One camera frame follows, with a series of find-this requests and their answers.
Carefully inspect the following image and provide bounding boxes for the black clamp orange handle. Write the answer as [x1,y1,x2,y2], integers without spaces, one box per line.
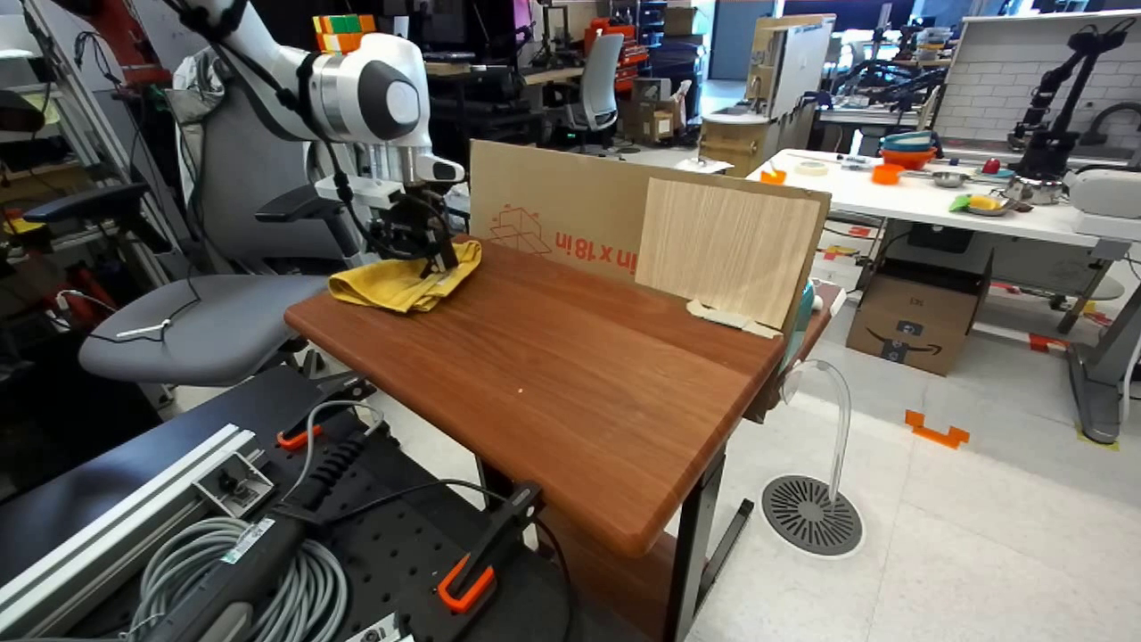
[432,479,544,615]

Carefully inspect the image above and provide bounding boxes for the grey cable bundle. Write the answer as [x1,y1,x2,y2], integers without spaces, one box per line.
[121,512,353,642]

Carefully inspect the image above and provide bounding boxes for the white pegboard panel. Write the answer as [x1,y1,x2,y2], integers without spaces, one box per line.
[930,10,1141,158]

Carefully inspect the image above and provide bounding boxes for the brown cardboard board red print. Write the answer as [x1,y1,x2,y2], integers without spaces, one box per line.
[468,134,669,290]

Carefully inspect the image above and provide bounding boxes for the cardboard box with smile logo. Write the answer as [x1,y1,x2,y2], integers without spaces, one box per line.
[844,275,983,378]

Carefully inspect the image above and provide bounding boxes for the aluminium profile rail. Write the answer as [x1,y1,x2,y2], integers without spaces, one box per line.
[0,419,262,621]

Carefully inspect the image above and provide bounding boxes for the mustard yellow towel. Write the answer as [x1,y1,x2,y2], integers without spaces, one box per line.
[326,235,490,317]

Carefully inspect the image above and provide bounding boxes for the white work table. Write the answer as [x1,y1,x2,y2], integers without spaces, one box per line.
[744,145,1141,450]

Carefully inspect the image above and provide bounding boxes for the grey padded chair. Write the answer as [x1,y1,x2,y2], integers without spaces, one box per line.
[74,49,361,413]

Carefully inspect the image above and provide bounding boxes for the tall cardboard box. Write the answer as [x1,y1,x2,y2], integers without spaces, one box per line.
[744,10,839,122]

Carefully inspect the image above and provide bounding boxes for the light wood panel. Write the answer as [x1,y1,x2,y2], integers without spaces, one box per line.
[631,173,833,334]

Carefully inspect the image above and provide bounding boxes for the black table leg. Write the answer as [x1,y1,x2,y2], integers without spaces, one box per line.
[663,450,761,642]

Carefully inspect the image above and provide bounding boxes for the small orange black clamp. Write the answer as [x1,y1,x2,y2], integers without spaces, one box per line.
[273,407,363,460]

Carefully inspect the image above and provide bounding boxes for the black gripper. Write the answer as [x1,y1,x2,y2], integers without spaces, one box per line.
[370,180,465,282]

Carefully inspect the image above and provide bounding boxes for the white mesh office chair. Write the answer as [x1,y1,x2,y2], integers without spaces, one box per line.
[563,30,631,153]

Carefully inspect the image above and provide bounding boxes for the orange floor bracket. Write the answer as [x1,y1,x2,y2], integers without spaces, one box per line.
[902,407,975,454]

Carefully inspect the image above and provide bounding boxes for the stacked orange teal bowls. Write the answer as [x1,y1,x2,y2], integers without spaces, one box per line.
[876,133,941,172]

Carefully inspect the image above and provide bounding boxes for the white paper scrap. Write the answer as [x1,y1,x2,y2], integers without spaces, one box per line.
[684,297,785,341]

